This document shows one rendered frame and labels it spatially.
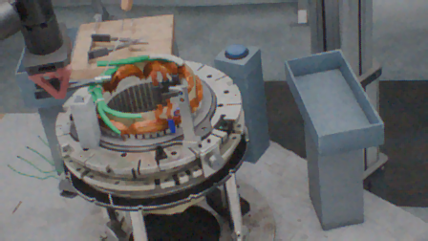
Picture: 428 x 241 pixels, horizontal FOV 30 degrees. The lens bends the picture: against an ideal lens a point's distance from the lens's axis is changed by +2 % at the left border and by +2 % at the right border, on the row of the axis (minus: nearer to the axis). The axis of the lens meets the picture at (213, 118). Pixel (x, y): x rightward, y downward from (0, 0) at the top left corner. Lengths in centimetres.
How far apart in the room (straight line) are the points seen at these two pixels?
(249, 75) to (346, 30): 21
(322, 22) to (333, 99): 24
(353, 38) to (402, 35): 201
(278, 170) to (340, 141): 39
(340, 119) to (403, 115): 173
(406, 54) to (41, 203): 213
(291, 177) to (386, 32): 208
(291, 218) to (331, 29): 39
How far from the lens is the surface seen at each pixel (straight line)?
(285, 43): 365
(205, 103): 135
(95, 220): 163
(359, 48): 168
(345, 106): 145
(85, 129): 129
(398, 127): 308
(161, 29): 167
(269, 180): 168
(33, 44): 126
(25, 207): 175
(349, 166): 147
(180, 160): 125
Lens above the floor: 187
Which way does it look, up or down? 35 degrees down
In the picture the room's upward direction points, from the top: 9 degrees counter-clockwise
